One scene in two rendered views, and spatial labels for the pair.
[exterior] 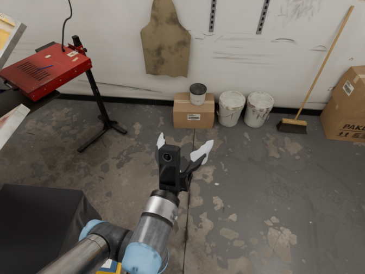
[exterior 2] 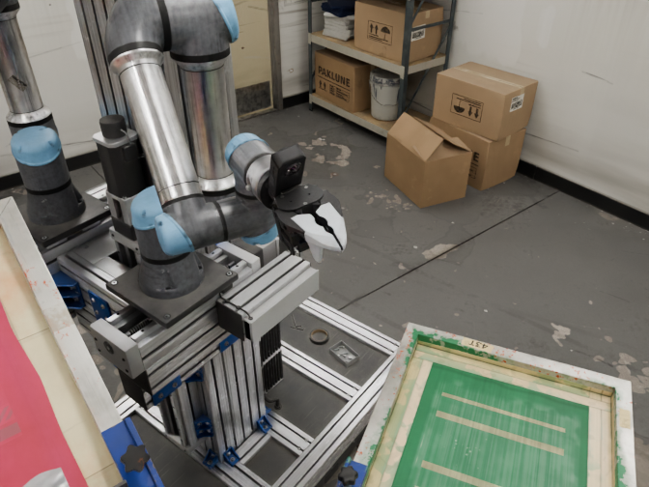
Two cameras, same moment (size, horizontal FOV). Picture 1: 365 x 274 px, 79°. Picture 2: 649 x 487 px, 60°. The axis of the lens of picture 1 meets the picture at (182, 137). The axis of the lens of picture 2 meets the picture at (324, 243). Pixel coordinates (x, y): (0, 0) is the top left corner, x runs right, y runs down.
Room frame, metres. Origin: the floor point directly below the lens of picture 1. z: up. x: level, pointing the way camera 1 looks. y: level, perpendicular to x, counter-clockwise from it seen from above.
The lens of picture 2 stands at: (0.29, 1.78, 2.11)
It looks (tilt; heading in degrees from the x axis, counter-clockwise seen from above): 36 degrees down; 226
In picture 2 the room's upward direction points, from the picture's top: straight up
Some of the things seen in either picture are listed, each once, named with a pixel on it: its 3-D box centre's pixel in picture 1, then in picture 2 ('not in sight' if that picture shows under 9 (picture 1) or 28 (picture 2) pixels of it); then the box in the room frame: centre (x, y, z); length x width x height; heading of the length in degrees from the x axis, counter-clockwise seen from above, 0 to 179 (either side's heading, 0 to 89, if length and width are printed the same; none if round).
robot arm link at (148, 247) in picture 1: (148, 246); not in sight; (0.12, 0.07, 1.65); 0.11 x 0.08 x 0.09; 163
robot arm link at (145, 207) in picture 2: not in sight; (163, 218); (-0.18, 0.77, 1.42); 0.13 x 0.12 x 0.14; 165
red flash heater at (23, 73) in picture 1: (49, 68); not in sight; (1.65, 1.13, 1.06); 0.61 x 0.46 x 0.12; 145
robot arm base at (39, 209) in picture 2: not in sight; (52, 195); (-0.09, 0.28, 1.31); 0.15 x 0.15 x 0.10
